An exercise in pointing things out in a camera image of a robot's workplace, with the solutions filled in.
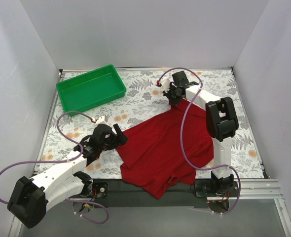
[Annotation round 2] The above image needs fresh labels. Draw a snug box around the red t shirt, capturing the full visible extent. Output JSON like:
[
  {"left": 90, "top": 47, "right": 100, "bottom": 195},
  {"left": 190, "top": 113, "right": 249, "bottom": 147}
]
[{"left": 116, "top": 100, "right": 214, "bottom": 199}]

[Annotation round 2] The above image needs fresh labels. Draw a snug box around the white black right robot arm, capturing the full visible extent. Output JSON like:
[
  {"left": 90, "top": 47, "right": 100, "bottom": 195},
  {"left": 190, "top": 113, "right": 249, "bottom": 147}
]
[{"left": 156, "top": 67, "right": 239, "bottom": 197}]

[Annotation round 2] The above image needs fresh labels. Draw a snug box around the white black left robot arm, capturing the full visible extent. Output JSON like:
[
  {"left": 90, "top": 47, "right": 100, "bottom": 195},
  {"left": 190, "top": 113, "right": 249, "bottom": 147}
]
[{"left": 7, "top": 124, "right": 128, "bottom": 229}]

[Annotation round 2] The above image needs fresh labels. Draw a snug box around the floral patterned table mat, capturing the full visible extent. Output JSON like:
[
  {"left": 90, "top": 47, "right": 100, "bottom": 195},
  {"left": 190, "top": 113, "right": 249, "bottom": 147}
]
[{"left": 34, "top": 69, "right": 264, "bottom": 179}]

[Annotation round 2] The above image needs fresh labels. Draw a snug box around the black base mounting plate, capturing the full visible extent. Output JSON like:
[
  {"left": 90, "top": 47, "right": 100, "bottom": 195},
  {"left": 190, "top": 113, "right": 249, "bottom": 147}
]
[{"left": 87, "top": 179, "right": 239, "bottom": 212}]

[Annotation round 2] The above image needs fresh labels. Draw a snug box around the green plastic tray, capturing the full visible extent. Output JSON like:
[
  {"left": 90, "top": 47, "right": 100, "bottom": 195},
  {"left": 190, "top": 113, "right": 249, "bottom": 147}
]
[{"left": 56, "top": 65, "right": 126, "bottom": 116}]

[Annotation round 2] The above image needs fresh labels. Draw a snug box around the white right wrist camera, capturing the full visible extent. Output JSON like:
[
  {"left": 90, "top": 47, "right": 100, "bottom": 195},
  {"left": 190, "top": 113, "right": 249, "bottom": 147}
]
[{"left": 156, "top": 79, "right": 171, "bottom": 93}]

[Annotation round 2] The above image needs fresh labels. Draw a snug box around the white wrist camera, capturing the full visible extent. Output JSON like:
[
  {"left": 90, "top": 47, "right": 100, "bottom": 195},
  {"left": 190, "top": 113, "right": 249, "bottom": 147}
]
[
  {"left": 91, "top": 116, "right": 109, "bottom": 126},
  {"left": 156, "top": 79, "right": 171, "bottom": 93}
]

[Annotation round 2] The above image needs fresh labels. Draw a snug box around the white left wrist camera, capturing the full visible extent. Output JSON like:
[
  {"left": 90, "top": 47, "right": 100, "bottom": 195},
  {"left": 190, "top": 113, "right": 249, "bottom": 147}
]
[{"left": 91, "top": 116, "right": 109, "bottom": 126}]

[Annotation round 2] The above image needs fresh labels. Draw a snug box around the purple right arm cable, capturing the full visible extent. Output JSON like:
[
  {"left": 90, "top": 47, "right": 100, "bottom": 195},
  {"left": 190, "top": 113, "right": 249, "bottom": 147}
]
[{"left": 157, "top": 67, "right": 242, "bottom": 219}]

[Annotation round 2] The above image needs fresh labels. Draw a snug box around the aluminium frame rail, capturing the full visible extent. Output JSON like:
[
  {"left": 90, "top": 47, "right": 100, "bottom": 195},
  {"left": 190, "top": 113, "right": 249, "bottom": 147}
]
[{"left": 10, "top": 179, "right": 291, "bottom": 237}]

